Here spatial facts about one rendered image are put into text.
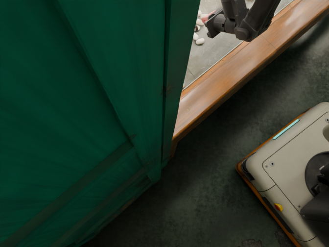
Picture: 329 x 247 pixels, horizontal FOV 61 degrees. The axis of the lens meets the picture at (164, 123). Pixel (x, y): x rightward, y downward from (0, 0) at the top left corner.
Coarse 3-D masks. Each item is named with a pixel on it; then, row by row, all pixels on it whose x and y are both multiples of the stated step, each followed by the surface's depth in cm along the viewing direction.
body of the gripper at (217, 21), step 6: (222, 12) 96; (216, 18) 94; (222, 18) 92; (210, 24) 95; (216, 24) 94; (222, 24) 92; (210, 30) 96; (216, 30) 97; (222, 30) 94; (210, 36) 98
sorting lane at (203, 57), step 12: (204, 0) 115; (216, 0) 115; (252, 0) 115; (288, 0) 115; (204, 12) 113; (276, 12) 114; (204, 24) 112; (204, 36) 111; (216, 36) 111; (228, 36) 111; (192, 48) 109; (204, 48) 109; (216, 48) 109; (228, 48) 109; (192, 60) 108; (204, 60) 108; (216, 60) 108; (192, 72) 106; (204, 72) 106
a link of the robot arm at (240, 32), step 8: (224, 0) 84; (232, 0) 83; (240, 0) 83; (224, 8) 86; (232, 8) 84; (240, 8) 84; (248, 8) 85; (232, 16) 86; (240, 16) 85; (240, 32) 84; (248, 32) 82
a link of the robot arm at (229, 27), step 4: (228, 20) 90; (232, 20) 88; (224, 24) 92; (228, 24) 90; (232, 24) 88; (236, 24) 87; (228, 28) 90; (232, 28) 89; (228, 32) 92; (232, 32) 90
